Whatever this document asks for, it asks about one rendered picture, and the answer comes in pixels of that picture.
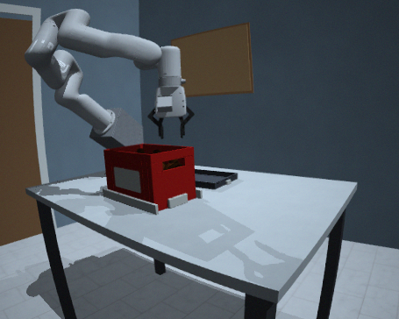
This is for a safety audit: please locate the red plastic crate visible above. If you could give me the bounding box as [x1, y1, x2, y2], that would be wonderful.
[104, 144, 196, 211]

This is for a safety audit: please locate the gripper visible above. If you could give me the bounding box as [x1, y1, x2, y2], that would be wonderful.
[147, 85, 195, 138]

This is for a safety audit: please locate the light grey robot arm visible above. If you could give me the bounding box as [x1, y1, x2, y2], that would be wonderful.
[25, 9, 186, 134]

